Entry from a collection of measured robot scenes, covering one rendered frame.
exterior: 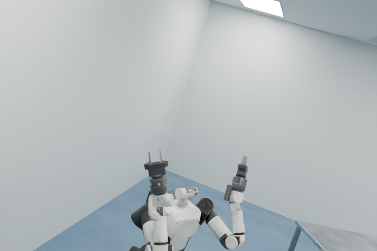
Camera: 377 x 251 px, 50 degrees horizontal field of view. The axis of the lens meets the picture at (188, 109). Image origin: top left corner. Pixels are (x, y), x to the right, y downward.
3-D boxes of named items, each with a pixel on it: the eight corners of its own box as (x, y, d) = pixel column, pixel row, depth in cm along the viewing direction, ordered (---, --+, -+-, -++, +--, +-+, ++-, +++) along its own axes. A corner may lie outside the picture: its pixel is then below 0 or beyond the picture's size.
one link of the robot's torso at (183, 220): (125, 236, 249) (141, 183, 243) (168, 232, 271) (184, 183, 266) (152, 265, 227) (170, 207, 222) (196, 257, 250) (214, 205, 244)
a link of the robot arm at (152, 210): (147, 194, 209) (147, 221, 205) (164, 193, 206) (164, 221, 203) (152, 194, 215) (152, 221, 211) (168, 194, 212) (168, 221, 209)
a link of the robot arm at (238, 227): (239, 215, 239) (243, 249, 236) (245, 213, 248) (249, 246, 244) (223, 215, 244) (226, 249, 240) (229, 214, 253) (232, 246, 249)
